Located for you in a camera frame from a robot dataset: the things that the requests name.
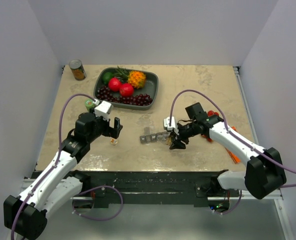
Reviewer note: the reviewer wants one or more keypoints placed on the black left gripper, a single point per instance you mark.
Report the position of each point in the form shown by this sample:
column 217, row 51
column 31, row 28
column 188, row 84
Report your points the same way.
column 109, row 131

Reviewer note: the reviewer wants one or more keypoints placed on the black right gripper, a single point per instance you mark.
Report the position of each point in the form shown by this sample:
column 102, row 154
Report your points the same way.
column 179, row 145

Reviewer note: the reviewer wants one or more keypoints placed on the gold bottle cap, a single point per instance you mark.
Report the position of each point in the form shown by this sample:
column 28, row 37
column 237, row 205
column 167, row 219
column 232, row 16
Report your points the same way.
column 113, row 141

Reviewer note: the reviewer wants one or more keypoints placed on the clear pill bottle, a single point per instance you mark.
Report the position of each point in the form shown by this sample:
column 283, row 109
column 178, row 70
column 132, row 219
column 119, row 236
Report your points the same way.
column 164, row 138

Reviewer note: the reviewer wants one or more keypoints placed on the grey weekly pill organizer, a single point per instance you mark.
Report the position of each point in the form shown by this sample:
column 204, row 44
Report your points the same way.
column 149, row 135

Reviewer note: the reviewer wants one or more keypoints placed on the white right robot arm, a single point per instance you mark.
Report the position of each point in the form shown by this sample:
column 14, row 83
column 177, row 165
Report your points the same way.
column 264, row 172

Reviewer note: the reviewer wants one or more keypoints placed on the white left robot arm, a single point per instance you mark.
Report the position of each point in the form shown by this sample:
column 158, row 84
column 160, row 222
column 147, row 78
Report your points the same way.
column 27, row 214

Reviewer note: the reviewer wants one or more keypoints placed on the green lidded jar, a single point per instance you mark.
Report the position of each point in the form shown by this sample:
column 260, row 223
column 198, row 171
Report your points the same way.
column 89, row 104

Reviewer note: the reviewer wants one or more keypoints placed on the dark purple grape bunch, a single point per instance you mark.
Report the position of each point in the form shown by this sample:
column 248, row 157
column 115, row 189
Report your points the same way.
column 105, row 94

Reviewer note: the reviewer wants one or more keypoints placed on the red toy apple right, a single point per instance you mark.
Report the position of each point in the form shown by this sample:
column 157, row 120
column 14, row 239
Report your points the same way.
column 126, row 90

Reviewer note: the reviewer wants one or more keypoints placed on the red toy apple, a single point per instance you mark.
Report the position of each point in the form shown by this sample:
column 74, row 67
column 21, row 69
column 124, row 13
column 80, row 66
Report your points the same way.
column 126, row 90
column 114, row 84

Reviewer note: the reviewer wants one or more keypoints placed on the grey-green plastic fruit tray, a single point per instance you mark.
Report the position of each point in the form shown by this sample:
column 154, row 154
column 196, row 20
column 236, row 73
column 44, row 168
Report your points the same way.
column 150, row 88

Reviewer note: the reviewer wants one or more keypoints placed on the red toy apple left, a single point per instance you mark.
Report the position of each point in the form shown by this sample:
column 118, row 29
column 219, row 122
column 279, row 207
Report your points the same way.
column 114, row 84

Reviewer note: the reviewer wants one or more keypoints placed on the red lychee fruit bunch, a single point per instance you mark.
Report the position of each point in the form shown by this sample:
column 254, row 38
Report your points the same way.
column 210, row 113

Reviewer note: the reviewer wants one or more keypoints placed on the green toy lime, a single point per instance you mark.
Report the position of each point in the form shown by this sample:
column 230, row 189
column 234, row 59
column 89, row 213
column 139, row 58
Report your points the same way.
column 106, row 77

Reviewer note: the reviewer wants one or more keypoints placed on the orange toy pineapple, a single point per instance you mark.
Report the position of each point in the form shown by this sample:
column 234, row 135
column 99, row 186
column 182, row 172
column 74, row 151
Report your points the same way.
column 136, row 79

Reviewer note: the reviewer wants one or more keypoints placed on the orange snack box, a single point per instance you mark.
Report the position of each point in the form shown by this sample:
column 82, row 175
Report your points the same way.
column 235, row 159

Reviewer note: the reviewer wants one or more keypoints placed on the tin can with orange label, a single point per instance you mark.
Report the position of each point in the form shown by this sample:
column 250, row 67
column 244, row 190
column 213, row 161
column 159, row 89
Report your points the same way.
column 77, row 69

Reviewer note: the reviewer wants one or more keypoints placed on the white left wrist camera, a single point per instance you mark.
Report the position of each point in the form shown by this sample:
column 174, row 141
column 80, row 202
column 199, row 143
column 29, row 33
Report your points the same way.
column 103, row 109

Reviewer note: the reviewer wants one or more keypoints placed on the black table front rail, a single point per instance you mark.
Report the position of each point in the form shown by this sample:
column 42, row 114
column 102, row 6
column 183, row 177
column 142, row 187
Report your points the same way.
column 153, row 188

